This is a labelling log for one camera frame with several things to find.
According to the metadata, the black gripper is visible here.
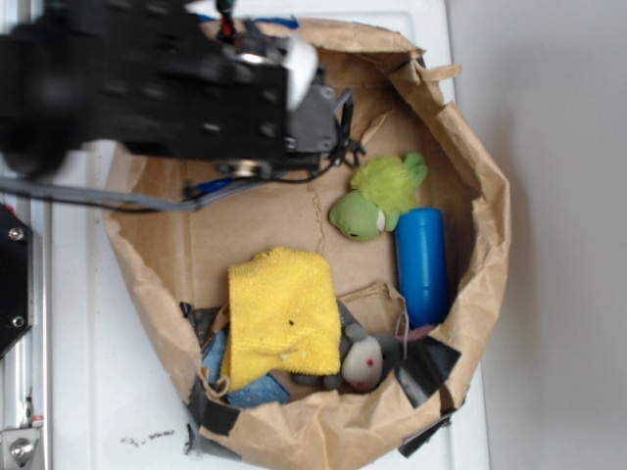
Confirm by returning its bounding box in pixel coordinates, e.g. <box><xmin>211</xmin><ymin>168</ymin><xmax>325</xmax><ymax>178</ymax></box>
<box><xmin>72</xmin><ymin>1</ymin><xmax>362</xmax><ymax>179</ymax></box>

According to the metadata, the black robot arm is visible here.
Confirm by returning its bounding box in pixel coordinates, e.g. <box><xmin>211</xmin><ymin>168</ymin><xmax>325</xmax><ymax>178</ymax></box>
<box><xmin>1</xmin><ymin>1</ymin><xmax>362</xmax><ymax>178</ymax></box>

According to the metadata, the green plush turtle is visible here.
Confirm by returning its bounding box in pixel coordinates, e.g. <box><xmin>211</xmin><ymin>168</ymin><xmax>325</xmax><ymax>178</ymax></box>
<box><xmin>328</xmin><ymin>153</ymin><xmax>429</xmax><ymax>242</ymax></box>

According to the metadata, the blue plastic cylinder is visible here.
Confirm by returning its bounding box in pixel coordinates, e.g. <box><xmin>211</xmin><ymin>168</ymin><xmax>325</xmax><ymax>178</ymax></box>
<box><xmin>395</xmin><ymin>208</ymin><xmax>449</xmax><ymax>329</ymax></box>

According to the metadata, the yellow folded towel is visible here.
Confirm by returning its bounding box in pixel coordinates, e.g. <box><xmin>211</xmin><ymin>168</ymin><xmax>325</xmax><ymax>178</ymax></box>
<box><xmin>220</xmin><ymin>247</ymin><xmax>342</xmax><ymax>392</ymax></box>

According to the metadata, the brown paper bag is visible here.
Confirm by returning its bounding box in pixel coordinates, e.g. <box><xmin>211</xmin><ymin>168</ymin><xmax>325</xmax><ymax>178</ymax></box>
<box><xmin>104</xmin><ymin>19</ymin><xmax>511</xmax><ymax>469</ymax></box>

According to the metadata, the grey plush mouse toy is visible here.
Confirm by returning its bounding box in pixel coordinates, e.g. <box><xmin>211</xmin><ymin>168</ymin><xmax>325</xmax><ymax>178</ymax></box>
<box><xmin>291</xmin><ymin>301</ymin><xmax>432</xmax><ymax>392</ymax></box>

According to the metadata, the blue sponge cloth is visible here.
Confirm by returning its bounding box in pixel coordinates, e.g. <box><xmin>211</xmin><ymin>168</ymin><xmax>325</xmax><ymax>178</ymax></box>
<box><xmin>202</xmin><ymin>330</ymin><xmax>290</xmax><ymax>408</ymax></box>

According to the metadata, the grey cable bundle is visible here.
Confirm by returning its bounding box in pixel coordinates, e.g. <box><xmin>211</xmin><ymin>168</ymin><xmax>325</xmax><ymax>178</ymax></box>
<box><xmin>0</xmin><ymin>173</ymin><xmax>275</xmax><ymax>214</ymax></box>

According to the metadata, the black octagonal mount plate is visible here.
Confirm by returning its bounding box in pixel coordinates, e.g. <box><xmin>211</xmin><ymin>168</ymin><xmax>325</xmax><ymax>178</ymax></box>
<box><xmin>0</xmin><ymin>204</ymin><xmax>33</xmax><ymax>358</ymax></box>

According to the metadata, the aluminium frame rail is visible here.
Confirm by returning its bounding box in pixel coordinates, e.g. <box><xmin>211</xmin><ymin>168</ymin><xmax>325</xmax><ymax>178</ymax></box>
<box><xmin>1</xmin><ymin>191</ymin><xmax>53</xmax><ymax>469</ymax></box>

